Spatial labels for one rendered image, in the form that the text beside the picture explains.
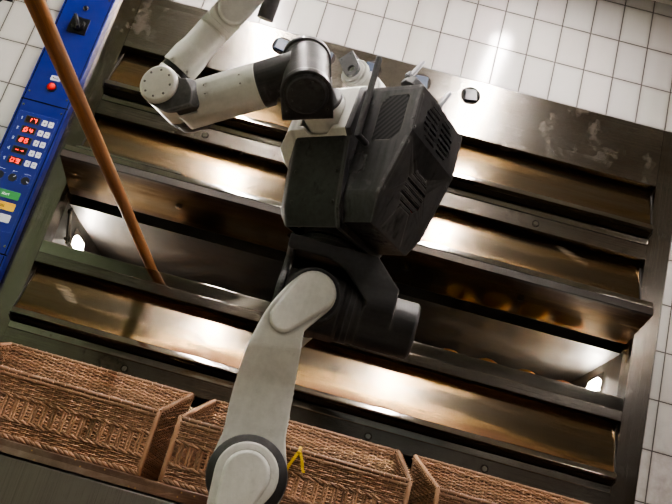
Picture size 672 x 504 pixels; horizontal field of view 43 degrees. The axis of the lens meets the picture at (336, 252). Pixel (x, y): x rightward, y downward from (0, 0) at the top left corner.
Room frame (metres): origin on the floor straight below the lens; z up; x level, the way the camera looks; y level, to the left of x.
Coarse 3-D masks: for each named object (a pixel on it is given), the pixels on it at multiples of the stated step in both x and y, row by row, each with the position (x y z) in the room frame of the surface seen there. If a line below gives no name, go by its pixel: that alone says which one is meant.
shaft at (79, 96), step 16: (32, 0) 1.13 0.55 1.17; (32, 16) 1.18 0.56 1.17; (48, 16) 1.19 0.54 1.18; (48, 32) 1.22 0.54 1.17; (48, 48) 1.27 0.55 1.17; (64, 48) 1.29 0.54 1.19; (64, 64) 1.32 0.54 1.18; (64, 80) 1.37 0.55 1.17; (80, 96) 1.44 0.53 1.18; (80, 112) 1.49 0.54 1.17; (96, 128) 1.58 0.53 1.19; (96, 144) 1.63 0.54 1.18; (112, 176) 1.80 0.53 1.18; (112, 192) 1.89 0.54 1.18; (128, 208) 2.00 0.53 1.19; (128, 224) 2.10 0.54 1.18; (144, 240) 2.26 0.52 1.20; (144, 256) 2.37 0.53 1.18
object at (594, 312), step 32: (64, 160) 2.36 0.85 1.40; (96, 160) 2.34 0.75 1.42; (96, 192) 2.48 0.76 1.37; (128, 192) 2.43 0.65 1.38; (160, 192) 2.38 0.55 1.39; (192, 192) 2.33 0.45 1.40; (192, 224) 2.51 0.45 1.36; (224, 224) 2.45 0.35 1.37; (256, 224) 2.40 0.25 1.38; (384, 256) 2.38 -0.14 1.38; (416, 256) 2.33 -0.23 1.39; (448, 256) 2.30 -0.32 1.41; (448, 288) 2.45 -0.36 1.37; (480, 288) 2.40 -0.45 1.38; (512, 288) 2.35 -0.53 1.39; (544, 288) 2.30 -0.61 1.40; (576, 288) 2.29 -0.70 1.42; (544, 320) 2.47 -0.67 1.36; (576, 320) 2.42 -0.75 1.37; (608, 320) 2.37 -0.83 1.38; (640, 320) 2.32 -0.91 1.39
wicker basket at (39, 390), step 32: (0, 352) 2.39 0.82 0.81; (32, 352) 2.44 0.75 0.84; (0, 384) 1.98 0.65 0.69; (32, 384) 1.98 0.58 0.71; (64, 384) 1.98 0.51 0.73; (96, 384) 2.43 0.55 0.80; (128, 384) 2.44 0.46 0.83; (160, 384) 2.44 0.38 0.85; (0, 416) 1.98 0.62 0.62; (32, 416) 1.98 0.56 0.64; (64, 416) 1.98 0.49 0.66; (96, 416) 1.98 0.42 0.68; (128, 416) 1.98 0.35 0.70; (160, 416) 1.99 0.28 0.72; (64, 448) 1.98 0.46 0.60; (96, 448) 1.98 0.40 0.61; (128, 448) 1.98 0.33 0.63; (160, 448) 2.16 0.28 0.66
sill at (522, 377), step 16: (64, 256) 2.49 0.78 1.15; (80, 256) 2.48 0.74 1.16; (96, 256) 2.48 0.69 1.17; (128, 272) 2.48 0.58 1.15; (144, 272) 2.48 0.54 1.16; (160, 272) 2.48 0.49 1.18; (176, 288) 2.47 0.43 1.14; (192, 288) 2.47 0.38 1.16; (208, 288) 2.47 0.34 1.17; (240, 304) 2.47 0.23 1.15; (256, 304) 2.47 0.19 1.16; (416, 352) 2.45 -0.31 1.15; (432, 352) 2.45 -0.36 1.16; (448, 352) 2.45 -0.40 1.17; (480, 368) 2.44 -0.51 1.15; (496, 368) 2.44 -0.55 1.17; (512, 368) 2.44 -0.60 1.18; (528, 384) 2.44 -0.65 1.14; (544, 384) 2.44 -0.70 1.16; (560, 384) 2.44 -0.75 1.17; (592, 400) 2.43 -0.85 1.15; (608, 400) 2.43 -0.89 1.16
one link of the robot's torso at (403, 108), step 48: (336, 96) 1.46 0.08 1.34; (384, 96) 1.46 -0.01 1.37; (288, 144) 1.56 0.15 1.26; (336, 144) 1.48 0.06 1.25; (384, 144) 1.45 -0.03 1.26; (432, 144) 1.49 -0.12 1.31; (288, 192) 1.55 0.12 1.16; (336, 192) 1.48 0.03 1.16; (384, 192) 1.45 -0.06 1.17; (432, 192) 1.55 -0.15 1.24; (336, 240) 1.55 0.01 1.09; (384, 240) 1.53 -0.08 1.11
